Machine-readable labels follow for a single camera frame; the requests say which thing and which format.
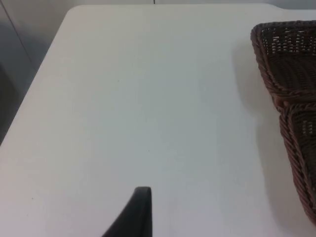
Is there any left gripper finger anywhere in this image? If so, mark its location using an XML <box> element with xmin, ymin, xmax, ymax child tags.
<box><xmin>101</xmin><ymin>186</ymin><xmax>152</xmax><ymax>237</ymax></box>

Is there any dark brown wicker basket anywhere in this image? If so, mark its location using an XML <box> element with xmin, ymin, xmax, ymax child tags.
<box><xmin>250</xmin><ymin>21</ymin><xmax>316</xmax><ymax>110</ymax></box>
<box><xmin>278</xmin><ymin>103</ymin><xmax>316</xmax><ymax>227</ymax></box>

